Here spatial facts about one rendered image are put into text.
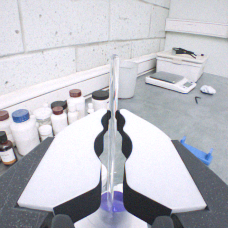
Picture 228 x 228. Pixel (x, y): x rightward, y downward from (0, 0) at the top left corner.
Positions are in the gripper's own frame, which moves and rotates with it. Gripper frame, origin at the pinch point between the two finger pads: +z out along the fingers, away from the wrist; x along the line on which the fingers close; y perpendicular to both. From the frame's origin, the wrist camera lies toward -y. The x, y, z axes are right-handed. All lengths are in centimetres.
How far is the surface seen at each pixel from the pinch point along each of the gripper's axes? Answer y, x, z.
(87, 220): 17.1, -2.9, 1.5
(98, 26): -5, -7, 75
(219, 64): 17, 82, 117
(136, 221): 17.2, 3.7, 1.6
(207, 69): 22, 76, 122
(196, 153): 24.7, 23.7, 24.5
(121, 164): 25.7, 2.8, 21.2
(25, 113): 14.2, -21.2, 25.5
